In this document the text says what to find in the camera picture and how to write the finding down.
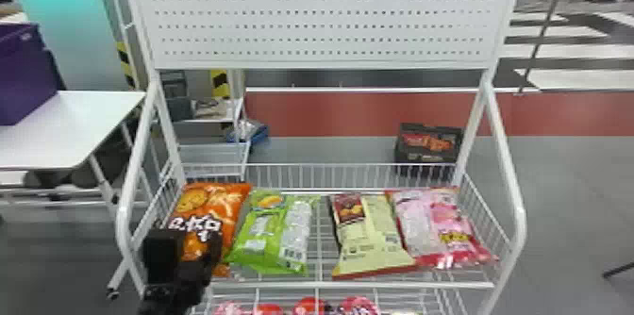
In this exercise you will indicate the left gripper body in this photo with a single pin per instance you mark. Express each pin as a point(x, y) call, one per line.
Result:
point(200, 265)

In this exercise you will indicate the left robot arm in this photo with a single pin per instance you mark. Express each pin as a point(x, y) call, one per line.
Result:
point(171, 297)

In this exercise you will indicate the orange snack packet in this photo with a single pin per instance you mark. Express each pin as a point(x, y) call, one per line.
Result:
point(218, 203)

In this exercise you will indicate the green snack packet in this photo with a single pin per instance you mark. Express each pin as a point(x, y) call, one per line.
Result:
point(267, 237)

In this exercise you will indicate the red snack packet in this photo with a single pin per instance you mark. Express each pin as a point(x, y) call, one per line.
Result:
point(359, 306)
point(269, 309)
point(308, 306)

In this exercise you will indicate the yellow snack packet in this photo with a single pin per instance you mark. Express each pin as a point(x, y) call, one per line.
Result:
point(369, 242)

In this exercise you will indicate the white side table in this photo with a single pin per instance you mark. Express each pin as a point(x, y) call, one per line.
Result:
point(64, 126)

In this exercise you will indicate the pink snack packet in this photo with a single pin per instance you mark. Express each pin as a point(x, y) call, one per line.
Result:
point(436, 228)

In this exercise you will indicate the purple crate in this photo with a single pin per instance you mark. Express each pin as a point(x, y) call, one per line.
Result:
point(25, 79)

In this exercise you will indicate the black cardboard box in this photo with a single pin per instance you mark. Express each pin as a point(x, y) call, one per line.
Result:
point(428, 143)

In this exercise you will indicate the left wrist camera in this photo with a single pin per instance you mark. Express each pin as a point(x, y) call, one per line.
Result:
point(163, 255)

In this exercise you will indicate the striped post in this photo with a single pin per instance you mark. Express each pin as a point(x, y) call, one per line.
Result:
point(126, 64)
point(220, 84)

